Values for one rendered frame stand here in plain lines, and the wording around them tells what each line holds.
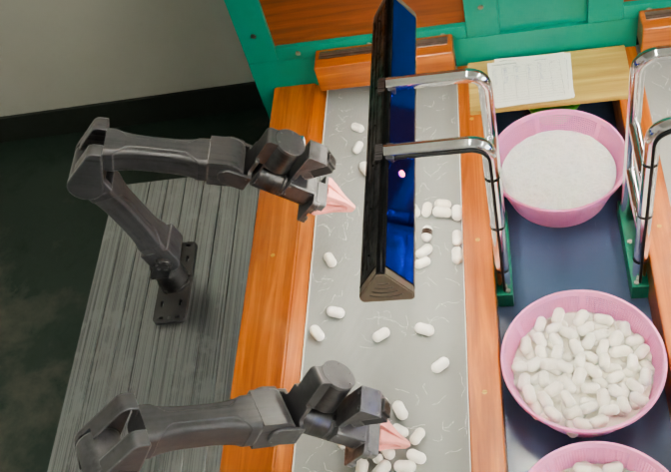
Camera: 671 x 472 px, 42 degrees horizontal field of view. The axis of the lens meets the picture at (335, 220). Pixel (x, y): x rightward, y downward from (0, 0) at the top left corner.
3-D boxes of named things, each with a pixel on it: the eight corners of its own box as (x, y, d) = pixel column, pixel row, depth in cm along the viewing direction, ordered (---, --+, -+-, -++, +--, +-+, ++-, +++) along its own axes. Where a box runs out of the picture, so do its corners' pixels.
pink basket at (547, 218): (562, 264, 169) (562, 235, 161) (465, 193, 184) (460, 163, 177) (655, 183, 176) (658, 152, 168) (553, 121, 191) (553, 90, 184)
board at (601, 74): (470, 116, 185) (469, 112, 184) (467, 66, 194) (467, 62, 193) (634, 98, 178) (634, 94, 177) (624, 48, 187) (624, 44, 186)
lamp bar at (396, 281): (360, 303, 129) (351, 276, 124) (374, 24, 167) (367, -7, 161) (415, 300, 128) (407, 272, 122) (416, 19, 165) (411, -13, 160)
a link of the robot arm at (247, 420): (283, 379, 137) (90, 395, 119) (305, 426, 131) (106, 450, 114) (256, 428, 143) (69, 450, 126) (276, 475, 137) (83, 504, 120)
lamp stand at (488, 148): (413, 311, 169) (372, 160, 135) (414, 229, 181) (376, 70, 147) (514, 305, 165) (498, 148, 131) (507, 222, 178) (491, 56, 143)
